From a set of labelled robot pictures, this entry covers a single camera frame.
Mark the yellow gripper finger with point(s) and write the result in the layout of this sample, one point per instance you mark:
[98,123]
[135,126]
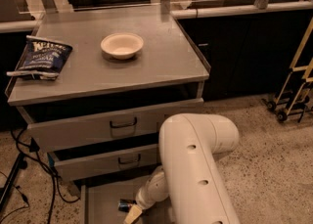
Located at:
[133,214]

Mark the blue silver redbull can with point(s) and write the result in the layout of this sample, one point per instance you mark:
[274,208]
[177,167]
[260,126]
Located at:
[125,205]

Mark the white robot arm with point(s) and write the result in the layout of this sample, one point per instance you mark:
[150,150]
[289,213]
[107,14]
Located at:
[188,175]

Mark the grey open bottom drawer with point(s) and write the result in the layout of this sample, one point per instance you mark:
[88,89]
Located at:
[101,195]

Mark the grey middle drawer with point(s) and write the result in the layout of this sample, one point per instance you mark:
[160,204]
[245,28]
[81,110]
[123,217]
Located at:
[108,157]

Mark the grey top drawer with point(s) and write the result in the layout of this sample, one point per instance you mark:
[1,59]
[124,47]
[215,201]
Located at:
[106,126]

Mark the grey drawer cabinet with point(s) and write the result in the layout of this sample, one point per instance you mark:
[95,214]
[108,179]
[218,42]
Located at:
[169,68]

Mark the black tripod leg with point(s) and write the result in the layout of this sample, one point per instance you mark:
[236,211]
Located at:
[19,164]

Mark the white paper bowl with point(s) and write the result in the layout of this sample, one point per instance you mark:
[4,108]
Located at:
[122,46]

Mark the blue kettle chips bag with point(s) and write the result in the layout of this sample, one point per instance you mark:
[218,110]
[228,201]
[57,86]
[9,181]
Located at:
[44,59]

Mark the yellow hand truck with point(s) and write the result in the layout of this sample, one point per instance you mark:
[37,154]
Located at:
[293,97]

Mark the white horizontal rail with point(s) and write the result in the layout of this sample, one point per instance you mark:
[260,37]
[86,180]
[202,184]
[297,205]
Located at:
[8,27]

